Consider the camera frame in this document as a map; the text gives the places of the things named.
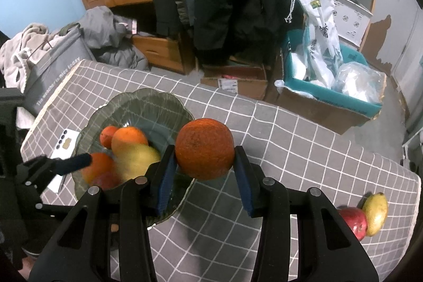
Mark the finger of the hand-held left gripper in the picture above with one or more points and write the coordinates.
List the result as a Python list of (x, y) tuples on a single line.
[(77, 161), (49, 208)]

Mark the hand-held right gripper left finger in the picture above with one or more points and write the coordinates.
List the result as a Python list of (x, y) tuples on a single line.
[(167, 183)]

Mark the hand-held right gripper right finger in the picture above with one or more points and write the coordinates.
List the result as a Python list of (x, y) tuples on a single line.
[(246, 186)]

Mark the smooth deep orange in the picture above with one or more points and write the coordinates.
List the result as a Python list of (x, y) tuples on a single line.
[(97, 168)]

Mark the red apple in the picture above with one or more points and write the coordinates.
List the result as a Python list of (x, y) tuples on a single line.
[(355, 222), (105, 182)]

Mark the yellow mango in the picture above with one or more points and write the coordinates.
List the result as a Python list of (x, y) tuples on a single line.
[(376, 212), (138, 161)]

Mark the small tangerine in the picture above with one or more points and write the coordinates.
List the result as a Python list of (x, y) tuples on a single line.
[(106, 136)]

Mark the rough-skinned orange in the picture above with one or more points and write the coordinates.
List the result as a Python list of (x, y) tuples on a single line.
[(205, 150)]

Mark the light orange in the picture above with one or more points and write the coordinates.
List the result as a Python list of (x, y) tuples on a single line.
[(129, 138)]

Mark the dark green glass plate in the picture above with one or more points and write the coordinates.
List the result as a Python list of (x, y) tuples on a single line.
[(148, 110)]

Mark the white smartphone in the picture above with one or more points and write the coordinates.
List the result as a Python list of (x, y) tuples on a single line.
[(66, 143)]

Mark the grey checkered tablecloth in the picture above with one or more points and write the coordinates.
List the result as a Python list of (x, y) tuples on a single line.
[(297, 153)]

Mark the grey printed bag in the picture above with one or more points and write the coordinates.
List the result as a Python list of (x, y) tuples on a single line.
[(56, 70)]

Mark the beige blanket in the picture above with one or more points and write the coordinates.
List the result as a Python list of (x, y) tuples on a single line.
[(19, 50)]

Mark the brown cardboard box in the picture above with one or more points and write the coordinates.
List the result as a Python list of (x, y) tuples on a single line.
[(241, 80)]

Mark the teal cardboard box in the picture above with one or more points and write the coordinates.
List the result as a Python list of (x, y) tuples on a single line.
[(330, 103)]

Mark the wooden drawer unit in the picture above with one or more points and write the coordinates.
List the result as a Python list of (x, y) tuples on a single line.
[(158, 50)]

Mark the grey jacket pile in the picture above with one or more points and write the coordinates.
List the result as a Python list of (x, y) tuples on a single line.
[(105, 27)]

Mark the clear plastic bag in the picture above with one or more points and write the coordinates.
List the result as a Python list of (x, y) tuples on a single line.
[(358, 82)]

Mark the white printed plastic bag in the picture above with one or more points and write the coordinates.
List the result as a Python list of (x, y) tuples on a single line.
[(317, 21)]

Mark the black hanging coat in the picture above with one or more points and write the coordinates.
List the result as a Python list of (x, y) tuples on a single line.
[(238, 4)]

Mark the white patterned storage box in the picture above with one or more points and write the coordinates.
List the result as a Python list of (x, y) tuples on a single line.
[(352, 19)]

